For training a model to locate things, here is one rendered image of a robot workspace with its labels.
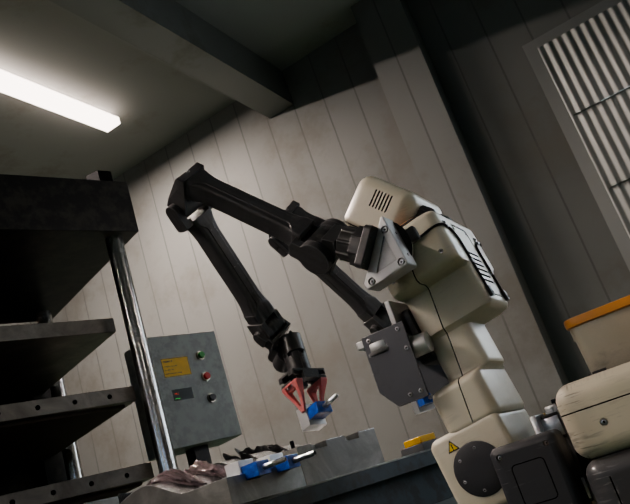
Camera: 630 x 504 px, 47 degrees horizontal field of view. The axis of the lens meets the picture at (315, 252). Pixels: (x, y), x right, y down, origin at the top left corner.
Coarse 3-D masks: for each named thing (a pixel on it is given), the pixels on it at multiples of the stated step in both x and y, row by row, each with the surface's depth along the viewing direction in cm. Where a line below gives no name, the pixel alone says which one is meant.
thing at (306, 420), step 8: (328, 400) 169; (312, 408) 171; (320, 408) 170; (328, 408) 172; (304, 416) 173; (312, 416) 171; (320, 416) 172; (304, 424) 173; (312, 424) 171; (320, 424) 173
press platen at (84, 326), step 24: (0, 336) 222; (24, 336) 227; (48, 336) 232; (72, 336) 238; (96, 336) 246; (0, 360) 238; (24, 360) 246; (48, 360) 254; (72, 360) 263; (0, 384) 263; (24, 384) 272; (48, 384) 282
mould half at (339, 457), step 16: (368, 432) 182; (288, 448) 201; (304, 448) 168; (320, 448) 171; (336, 448) 174; (352, 448) 177; (368, 448) 180; (224, 464) 187; (304, 464) 166; (320, 464) 169; (336, 464) 172; (352, 464) 175; (368, 464) 178; (320, 480) 167
